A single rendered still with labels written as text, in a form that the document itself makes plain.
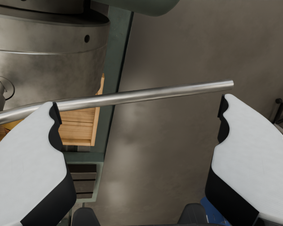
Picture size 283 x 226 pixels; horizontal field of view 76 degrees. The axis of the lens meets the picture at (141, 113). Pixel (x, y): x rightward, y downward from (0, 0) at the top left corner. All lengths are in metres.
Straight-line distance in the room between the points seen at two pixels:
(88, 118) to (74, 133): 0.09
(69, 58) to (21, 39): 0.06
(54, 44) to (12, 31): 0.04
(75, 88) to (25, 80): 0.07
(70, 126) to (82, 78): 0.45
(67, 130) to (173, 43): 1.15
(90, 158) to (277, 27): 1.88
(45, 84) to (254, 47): 1.92
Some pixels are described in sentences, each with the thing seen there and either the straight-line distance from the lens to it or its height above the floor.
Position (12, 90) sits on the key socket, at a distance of 0.27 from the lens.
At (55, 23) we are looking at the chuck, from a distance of 0.25.
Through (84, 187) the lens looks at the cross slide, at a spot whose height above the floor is 0.97.
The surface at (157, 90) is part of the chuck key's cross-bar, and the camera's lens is 0.18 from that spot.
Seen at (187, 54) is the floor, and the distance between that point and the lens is 1.69.
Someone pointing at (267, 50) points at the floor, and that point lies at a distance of 2.16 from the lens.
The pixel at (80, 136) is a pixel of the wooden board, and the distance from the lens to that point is 0.76.
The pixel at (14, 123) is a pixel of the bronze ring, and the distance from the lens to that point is 0.44.
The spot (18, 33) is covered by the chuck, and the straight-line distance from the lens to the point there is 0.24.
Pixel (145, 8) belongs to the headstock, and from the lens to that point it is 0.23.
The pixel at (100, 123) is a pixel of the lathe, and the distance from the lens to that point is 1.15.
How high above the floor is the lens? 1.45
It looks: 53 degrees down
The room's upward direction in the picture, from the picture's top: 160 degrees clockwise
